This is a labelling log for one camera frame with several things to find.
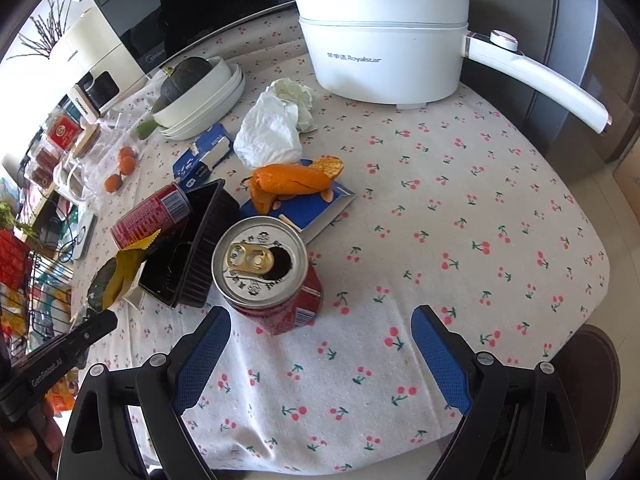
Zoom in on red drink can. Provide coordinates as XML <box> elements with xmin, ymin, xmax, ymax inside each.
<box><xmin>211</xmin><ymin>216</ymin><xmax>325</xmax><ymax>337</ymax></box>
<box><xmin>111</xmin><ymin>182</ymin><xmax>194</xmax><ymax>250</ymax></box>

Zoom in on black plastic tray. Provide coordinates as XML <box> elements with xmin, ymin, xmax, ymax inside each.
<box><xmin>137</xmin><ymin>178</ymin><xmax>241</xmax><ymax>310</ymax></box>

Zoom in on white oval plate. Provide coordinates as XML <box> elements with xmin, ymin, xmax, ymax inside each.
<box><xmin>159</xmin><ymin>67</ymin><xmax>245</xmax><ymax>136</ymax></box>
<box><xmin>161</xmin><ymin>75</ymin><xmax>246</xmax><ymax>141</ymax></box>

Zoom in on large orange peel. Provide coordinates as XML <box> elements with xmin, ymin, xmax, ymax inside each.
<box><xmin>249</xmin><ymin>162</ymin><xmax>335</xmax><ymax>214</ymax></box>

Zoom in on yellow snack wrapper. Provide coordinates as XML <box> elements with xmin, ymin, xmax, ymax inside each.
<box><xmin>85</xmin><ymin>230</ymin><xmax>162</xmax><ymax>312</ymax></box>

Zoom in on white countertop appliance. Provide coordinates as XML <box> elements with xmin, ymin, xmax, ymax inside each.
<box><xmin>50</xmin><ymin>17</ymin><xmax>149</xmax><ymax>124</ymax></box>

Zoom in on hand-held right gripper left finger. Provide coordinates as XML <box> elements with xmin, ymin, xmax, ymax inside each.
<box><xmin>60</xmin><ymin>305</ymin><xmax>233</xmax><ymax>480</ymax></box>

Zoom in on dark green squash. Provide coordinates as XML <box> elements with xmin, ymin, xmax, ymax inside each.
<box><xmin>160</xmin><ymin>56</ymin><xmax>214</xmax><ymax>106</ymax></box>

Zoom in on black microwave oven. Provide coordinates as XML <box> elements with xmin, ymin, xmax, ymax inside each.
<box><xmin>92</xmin><ymin>0</ymin><xmax>303</xmax><ymax>82</ymax></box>

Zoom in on small orange peel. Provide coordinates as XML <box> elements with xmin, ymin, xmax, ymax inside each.
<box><xmin>310</xmin><ymin>156</ymin><xmax>346</xmax><ymax>179</ymax></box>

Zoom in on crumpled white tissue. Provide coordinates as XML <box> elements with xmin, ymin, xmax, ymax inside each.
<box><xmin>270</xmin><ymin>78</ymin><xmax>317</xmax><ymax>134</ymax></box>

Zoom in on brown round stool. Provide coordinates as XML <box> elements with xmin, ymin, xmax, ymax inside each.
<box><xmin>545</xmin><ymin>324</ymin><xmax>624</xmax><ymax>469</ymax></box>

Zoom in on white oval baking dish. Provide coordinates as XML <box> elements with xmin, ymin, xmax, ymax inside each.
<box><xmin>151</xmin><ymin>57</ymin><xmax>242</xmax><ymax>129</ymax></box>

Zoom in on grey refrigerator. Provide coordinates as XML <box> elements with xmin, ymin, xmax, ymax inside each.
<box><xmin>460</xmin><ymin>0</ymin><xmax>640</xmax><ymax>164</ymax></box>

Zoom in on cherry print tablecloth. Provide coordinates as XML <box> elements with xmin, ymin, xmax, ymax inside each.
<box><xmin>70</xmin><ymin>2</ymin><xmax>612</xmax><ymax>476</ymax></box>

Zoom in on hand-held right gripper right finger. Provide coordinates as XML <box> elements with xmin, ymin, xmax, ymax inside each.
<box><xmin>410</xmin><ymin>305</ymin><xmax>588</xmax><ymax>480</ymax></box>

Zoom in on black wire rack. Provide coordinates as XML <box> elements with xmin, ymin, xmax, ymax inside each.
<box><xmin>0</xmin><ymin>230</ymin><xmax>89</xmax><ymax>362</ymax></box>

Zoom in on white electric pot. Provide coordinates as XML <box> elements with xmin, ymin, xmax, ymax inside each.
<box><xmin>285</xmin><ymin>0</ymin><xmax>614</xmax><ymax>135</ymax></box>

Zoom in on person's left hand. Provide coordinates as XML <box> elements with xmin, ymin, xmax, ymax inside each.
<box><xmin>20</xmin><ymin>402</ymin><xmax>62</xmax><ymax>466</ymax></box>

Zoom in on white kitchen scale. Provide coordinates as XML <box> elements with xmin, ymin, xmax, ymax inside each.
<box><xmin>66</xmin><ymin>209</ymin><xmax>99</xmax><ymax>261</ymax></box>

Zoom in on dry branches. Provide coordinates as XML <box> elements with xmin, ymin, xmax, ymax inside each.
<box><xmin>19</xmin><ymin>9</ymin><xmax>72</xmax><ymax>60</ymax></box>

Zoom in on green plant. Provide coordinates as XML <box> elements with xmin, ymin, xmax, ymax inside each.
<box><xmin>0</xmin><ymin>199</ymin><xmax>39</xmax><ymax>242</ymax></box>

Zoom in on blue carton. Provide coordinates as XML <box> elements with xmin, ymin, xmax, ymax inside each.
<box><xmin>239</xmin><ymin>180</ymin><xmax>357</xmax><ymax>246</ymax></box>

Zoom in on red box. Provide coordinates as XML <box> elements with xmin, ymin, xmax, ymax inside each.
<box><xmin>43</xmin><ymin>114</ymin><xmax>84</xmax><ymax>153</ymax></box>

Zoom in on jar with wooden lid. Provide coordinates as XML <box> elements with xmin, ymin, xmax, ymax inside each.
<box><xmin>74</xmin><ymin>124</ymin><xmax>104</xmax><ymax>159</ymax></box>

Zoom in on white plastic bag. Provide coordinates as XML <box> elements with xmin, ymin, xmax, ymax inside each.
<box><xmin>233</xmin><ymin>87</ymin><xmax>304</xmax><ymax>169</ymax></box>

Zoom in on blue and white box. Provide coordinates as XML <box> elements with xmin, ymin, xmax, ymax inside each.
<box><xmin>172</xmin><ymin>125</ymin><xmax>235</xmax><ymax>192</ymax></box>

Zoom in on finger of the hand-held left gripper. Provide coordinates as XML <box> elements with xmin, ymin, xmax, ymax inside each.
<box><xmin>67</xmin><ymin>309</ymin><xmax>119</xmax><ymax>358</ymax></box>

